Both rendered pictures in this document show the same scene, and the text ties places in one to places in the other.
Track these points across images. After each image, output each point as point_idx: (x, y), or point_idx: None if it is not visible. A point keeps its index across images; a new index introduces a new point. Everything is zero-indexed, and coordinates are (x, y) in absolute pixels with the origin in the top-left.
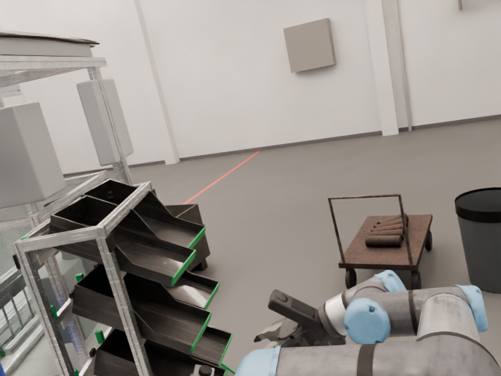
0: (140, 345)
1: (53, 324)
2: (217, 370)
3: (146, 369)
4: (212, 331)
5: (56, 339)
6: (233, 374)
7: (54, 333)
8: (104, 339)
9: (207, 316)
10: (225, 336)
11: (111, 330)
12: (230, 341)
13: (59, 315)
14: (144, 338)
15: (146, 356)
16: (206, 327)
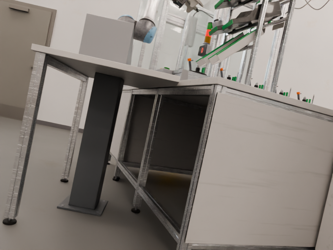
0: (229, 8)
1: (254, 4)
2: (220, 27)
3: (227, 17)
4: (242, 20)
5: (252, 9)
6: (231, 46)
7: (253, 7)
8: (268, 22)
9: (224, 0)
10: (235, 21)
11: (274, 21)
12: (231, 23)
13: (258, 3)
14: (231, 6)
15: (229, 13)
16: (220, 3)
